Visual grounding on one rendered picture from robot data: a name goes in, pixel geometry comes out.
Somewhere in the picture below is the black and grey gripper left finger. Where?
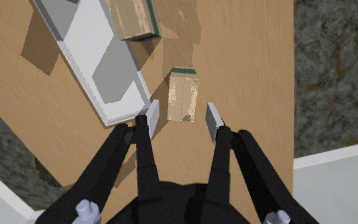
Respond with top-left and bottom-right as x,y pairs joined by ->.
34,99 -> 168,224

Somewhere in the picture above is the grey shallow tray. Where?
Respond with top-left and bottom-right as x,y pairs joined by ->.
33,0 -> 153,126

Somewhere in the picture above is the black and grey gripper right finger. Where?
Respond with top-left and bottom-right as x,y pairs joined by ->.
200,102 -> 319,224

